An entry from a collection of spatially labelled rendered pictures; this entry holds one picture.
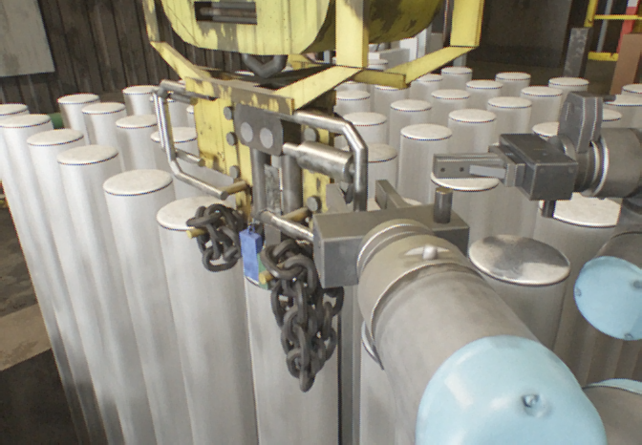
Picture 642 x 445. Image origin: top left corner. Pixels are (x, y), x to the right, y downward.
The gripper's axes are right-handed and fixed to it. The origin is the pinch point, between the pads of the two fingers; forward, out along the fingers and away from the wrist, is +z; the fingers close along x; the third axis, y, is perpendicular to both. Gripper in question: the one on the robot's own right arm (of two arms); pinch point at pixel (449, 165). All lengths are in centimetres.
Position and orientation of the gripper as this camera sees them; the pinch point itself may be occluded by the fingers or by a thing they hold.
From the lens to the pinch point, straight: 67.0
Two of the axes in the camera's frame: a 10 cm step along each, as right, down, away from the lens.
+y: 0.2, 9.1, 4.0
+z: -10.0, 0.1, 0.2
